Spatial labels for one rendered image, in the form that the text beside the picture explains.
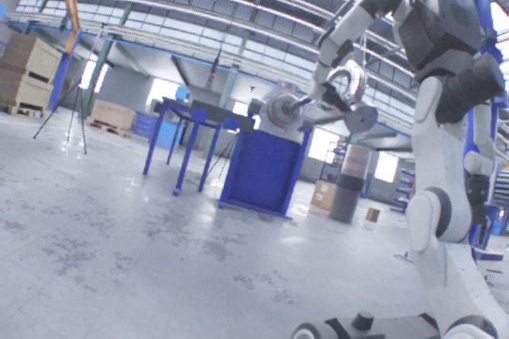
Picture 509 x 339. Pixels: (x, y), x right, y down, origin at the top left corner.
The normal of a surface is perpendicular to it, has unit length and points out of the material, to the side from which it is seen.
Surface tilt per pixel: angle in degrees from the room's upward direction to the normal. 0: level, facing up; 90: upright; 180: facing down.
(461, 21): 88
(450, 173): 68
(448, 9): 88
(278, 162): 90
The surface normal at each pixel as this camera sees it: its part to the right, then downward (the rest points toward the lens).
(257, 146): 0.15, 0.01
